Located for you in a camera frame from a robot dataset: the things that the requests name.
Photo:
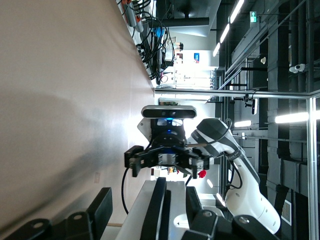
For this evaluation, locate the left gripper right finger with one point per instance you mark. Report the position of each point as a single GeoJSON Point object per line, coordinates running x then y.
{"type": "Point", "coordinates": [205, 225]}

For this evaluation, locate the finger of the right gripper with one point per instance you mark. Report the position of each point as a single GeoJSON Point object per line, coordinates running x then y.
{"type": "Point", "coordinates": [200, 160]}
{"type": "Point", "coordinates": [137, 157]}

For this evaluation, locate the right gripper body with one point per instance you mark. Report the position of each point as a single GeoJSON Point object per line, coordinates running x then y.
{"type": "Point", "coordinates": [167, 145]}

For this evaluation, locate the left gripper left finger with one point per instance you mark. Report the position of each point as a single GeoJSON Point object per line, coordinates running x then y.
{"type": "Point", "coordinates": [82, 225]}

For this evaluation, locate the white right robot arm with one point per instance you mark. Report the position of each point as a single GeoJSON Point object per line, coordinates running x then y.
{"type": "Point", "coordinates": [250, 195]}

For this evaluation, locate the small red object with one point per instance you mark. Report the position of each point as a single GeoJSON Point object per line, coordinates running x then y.
{"type": "Point", "coordinates": [202, 174]}

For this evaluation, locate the white square ceiling vent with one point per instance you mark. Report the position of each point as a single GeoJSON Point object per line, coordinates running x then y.
{"type": "Point", "coordinates": [286, 212]}

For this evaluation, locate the blue red sign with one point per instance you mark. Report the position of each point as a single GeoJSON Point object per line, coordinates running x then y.
{"type": "Point", "coordinates": [196, 58]}

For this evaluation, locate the long ceiling light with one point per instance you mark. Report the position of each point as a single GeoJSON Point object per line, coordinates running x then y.
{"type": "Point", "coordinates": [291, 117]}
{"type": "Point", "coordinates": [237, 11]}
{"type": "Point", "coordinates": [224, 33]}

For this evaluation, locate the brown table cover sheet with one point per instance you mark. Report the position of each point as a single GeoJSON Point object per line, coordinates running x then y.
{"type": "Point", "coordinates": [50, 75]}

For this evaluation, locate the black monitor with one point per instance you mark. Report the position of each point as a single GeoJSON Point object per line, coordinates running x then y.
{"type": "Point", "coordinates": [190, 15]}

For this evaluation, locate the grey orange power strip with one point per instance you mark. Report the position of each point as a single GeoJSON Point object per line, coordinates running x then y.
{"type": "Point", "coordinates": [132, 17]}

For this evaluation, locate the green exit sign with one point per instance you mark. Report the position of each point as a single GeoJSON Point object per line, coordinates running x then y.
{"type": "Point", "coordinates": [253, 16]}

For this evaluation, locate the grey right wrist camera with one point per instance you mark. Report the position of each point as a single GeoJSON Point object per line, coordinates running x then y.
{"type": "Point", "coordinates": [155, 113]}

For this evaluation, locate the aluminium frame beam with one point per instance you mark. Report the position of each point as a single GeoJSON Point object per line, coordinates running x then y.
{"type": "Point", "coordinates": [225, 93]}

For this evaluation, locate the aluminium frame post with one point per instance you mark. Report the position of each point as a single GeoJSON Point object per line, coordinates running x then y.
{"type": "Point", "coordinates": [312, 162]}

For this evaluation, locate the white security camera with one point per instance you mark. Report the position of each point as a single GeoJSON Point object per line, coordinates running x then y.
{"type": "Point", "coordinates": [297, 68]}

